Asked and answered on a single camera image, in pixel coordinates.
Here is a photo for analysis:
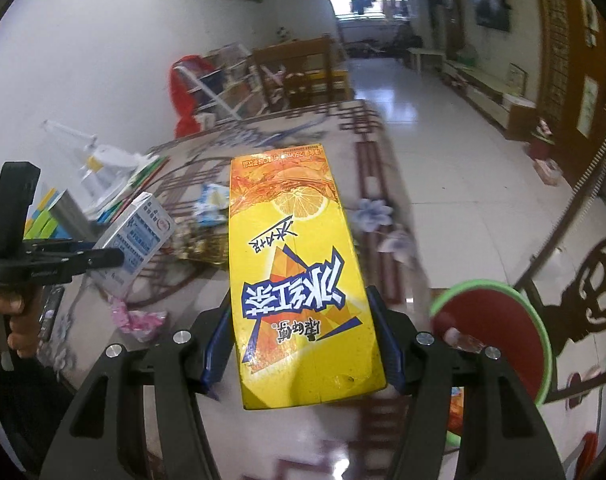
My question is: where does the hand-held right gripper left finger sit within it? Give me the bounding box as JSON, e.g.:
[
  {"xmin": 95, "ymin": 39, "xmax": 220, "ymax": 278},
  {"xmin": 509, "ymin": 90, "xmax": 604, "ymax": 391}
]
[{"xmin": 45, "ymin": 292, "xmax": 231, "ymax": 480}]

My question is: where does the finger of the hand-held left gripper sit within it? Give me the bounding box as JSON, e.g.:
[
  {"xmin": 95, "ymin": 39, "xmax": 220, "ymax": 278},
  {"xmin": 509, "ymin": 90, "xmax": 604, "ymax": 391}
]
[
  {"xmin": 23, "ymin": 237, "xmax": 101, "ymax": 257},
  {"xmin": 30, "ymin": 247, "xmax": 125, "ymax": 283}
]

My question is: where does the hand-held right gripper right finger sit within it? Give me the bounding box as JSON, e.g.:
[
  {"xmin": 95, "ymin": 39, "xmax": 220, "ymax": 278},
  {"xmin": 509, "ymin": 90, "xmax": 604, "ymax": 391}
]
[{"xmin": 365, "ymin": 285, "xmax": 566, "ymax": 480}]

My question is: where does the white blue carton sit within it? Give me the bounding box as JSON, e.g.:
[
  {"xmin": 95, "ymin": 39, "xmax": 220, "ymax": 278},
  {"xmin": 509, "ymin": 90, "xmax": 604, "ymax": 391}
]
[{"xmin": 90, "ymin": 191, "xmax": 178, "ymax": 297}]

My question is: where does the yellow drink carton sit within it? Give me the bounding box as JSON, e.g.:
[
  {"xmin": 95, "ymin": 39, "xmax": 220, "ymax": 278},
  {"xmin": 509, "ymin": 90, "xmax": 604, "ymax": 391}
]
[{"xmin": 228, "ymin": 144, "xmax": 388, "ymax": 411}]

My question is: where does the red bin with green rim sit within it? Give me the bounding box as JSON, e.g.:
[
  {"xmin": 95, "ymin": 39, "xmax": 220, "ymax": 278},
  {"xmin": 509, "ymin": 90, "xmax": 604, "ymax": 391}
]
[{"xmin": 429, "ymin": 282, "xmax": 554, "ymax": 453}]

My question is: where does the person's left hand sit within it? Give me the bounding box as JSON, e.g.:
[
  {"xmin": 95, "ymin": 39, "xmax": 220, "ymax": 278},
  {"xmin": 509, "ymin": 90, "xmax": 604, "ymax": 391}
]
[{"xmin": 0, "ymin": 285, "xmax": 34, "ymax": 361}]

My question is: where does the blue yellow green box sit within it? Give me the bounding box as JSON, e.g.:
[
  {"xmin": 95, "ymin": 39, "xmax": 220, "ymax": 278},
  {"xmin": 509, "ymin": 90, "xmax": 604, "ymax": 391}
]
[{"xmin": 23, "ymin": 187, "xmax": 84, "ymax": 241}]

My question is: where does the grey metal container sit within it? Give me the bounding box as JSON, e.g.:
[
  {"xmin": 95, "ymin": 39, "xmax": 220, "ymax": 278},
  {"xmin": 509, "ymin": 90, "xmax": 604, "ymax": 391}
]
[{"xmin": 48, "ymin": 189, "xmax": 106, "ymax": 243}]

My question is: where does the black flat device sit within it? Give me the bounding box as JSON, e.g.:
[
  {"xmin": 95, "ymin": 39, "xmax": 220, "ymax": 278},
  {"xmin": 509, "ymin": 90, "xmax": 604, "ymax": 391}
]
[{"xmin": 40, "ymin": 286, "xmax": 66, "ymax": 333}]

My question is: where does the clear plastic bottle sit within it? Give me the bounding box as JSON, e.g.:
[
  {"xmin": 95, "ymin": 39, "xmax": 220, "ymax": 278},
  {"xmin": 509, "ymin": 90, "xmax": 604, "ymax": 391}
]
[{"xmin": 433, "ymin": 312, "xmax": 486, "ymax": 353}]

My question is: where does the pink plastic wrapper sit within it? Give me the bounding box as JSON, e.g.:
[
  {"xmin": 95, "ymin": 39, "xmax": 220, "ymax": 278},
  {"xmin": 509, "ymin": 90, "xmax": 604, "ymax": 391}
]
[{"xmin": 108, "ymin": 296, "xmax": 168, "ymax": 343}]

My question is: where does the clear plastic container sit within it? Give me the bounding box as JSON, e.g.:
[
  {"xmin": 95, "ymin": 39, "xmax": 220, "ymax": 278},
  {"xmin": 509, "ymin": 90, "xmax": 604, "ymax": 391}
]
[{"xmin": 42, "ymin": 119, "xmax": 98, "ymax": 181}]

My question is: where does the white yellow plastic item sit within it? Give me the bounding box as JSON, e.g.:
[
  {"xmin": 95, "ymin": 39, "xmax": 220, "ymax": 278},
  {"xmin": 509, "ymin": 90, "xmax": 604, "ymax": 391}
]
[{"xmin": 80, "ymin": 142, "xmax": 151, "ymax": 206}]

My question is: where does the bundle of coloured pens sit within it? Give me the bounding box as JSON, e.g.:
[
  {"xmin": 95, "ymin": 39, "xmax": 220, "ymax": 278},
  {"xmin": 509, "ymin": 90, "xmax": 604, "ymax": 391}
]
[{"xmin": 95, "ymin": 155, "xmax": 171, "ymax": 223}]

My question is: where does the gold wrapper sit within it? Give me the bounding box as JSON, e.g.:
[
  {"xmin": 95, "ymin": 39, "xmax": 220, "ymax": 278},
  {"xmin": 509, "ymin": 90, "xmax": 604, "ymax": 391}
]
[{"xmin": 170, "ymin": 220, "xmax": 230, "ymax": 265}]

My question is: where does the blue white wrapper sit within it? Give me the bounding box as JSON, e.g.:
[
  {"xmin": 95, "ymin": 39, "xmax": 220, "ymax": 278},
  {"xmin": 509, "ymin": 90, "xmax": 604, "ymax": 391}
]
[{"xmin": 193, "ymin": 182, "xmax": 231, "ymax": 226}]

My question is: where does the red bag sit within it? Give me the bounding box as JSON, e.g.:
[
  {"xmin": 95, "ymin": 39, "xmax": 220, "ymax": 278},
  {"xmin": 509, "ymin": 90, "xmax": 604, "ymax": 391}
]
[{"xmin": 170, "ymin": 55, "xmax": 216, "ymax": 136}]

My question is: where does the dark carved wooden chair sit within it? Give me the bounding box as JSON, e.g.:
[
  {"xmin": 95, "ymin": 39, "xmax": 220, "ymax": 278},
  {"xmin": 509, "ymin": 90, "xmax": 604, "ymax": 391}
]
[{"xmin": 513, "ymin": 232, "xmax": 606, "ymax": 406}]

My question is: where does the white folding rack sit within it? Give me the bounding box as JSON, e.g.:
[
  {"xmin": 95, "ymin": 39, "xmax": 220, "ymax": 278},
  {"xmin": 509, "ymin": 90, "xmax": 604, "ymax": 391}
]
[{"xmin": 175, "ymin": 45, "xmax": 264, "ymax": 123}]

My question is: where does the red white chair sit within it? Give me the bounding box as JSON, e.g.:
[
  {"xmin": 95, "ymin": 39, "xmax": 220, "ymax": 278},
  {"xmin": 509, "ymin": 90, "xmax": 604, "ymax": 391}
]
[{"xmin": 568, "ymin": 430, "xmax": 601, "ymax": 480}]

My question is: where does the pink box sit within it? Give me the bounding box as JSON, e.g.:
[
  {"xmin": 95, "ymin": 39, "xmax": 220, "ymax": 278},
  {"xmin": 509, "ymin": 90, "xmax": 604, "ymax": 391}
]
[{"xmin": 533, "ymin": 157, "xmax": 564, "ymax": 187}]

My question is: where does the red pot with figurine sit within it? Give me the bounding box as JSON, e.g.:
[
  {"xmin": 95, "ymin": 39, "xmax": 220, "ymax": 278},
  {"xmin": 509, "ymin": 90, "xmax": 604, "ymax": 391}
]
[{"xmin": 529, "ymin": 117, "xmax": 556, "ymax": 161}]

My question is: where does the small wooden chair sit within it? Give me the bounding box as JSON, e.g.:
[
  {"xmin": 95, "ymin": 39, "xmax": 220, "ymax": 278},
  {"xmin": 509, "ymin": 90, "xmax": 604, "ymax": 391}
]
[{"xmin": 283, "ymin": 72, "xmax": 311, "ymax": 106}]

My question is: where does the low white cabinet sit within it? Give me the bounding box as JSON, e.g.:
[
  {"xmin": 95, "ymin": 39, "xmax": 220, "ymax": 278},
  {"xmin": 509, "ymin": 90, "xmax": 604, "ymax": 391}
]
[{"xmin": 443, "ymin": 60, "xmax": 536, "ymax": 141}]

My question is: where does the white stool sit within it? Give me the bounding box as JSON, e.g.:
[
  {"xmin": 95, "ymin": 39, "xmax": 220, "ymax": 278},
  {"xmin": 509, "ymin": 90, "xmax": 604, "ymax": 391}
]
[{"xmin": 408, "ymin": 49, "xmax": 446, "ymax": 75}]

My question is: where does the small standing framed picture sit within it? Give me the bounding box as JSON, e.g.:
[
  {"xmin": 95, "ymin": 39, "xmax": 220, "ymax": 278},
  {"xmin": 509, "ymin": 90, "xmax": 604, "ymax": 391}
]
[{"xmin": 508, "ymin": 62, "xmax": 528, "ymax": 96}]

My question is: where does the white paper sheet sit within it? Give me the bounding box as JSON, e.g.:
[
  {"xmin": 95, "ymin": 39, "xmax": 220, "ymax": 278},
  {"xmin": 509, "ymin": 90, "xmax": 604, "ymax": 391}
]
[{"xmin": 578, "ymin": 76, "xmax": 600, "ymax": 137}]

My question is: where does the wooden lattice partition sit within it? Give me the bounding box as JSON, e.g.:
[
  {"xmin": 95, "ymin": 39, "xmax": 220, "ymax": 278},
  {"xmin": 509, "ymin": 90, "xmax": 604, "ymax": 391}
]
[{"xmin": 530, "ymin": 0, "xmax": 606, "ymax": 206}]

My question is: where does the beaded cord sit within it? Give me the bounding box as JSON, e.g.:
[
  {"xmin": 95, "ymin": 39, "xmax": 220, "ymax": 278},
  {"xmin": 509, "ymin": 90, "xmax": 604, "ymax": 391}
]
[{"xmin": 568, "ymin": 105, "xmax": 606, "ymax": 196}]

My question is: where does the dark wall screen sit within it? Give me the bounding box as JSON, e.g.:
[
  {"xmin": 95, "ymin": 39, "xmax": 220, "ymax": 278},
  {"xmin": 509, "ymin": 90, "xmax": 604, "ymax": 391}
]
[{"xmin": 475, "ymin": 0, "xmax": 512, "ymax": 32}]

